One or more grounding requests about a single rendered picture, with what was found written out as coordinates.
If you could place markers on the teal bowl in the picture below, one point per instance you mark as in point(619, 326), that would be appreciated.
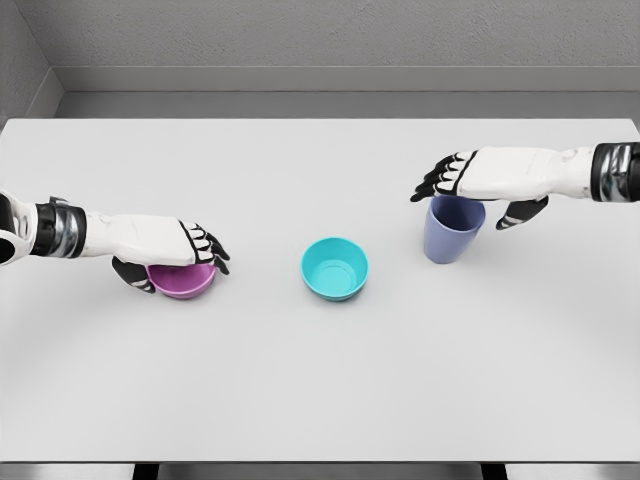
point(334, 275)

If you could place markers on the purple bowl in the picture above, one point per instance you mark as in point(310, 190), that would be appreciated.
point(182, 282)

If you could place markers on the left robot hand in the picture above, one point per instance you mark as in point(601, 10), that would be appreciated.
point(155, 240)

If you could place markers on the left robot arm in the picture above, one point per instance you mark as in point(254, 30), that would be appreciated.
point(50, 230)

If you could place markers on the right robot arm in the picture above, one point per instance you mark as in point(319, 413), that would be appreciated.
point(595, 171)

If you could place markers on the blue-grey cup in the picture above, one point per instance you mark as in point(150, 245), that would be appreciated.
point(450, 232)

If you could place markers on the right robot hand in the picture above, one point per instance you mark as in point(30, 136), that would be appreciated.
point(505, 172)

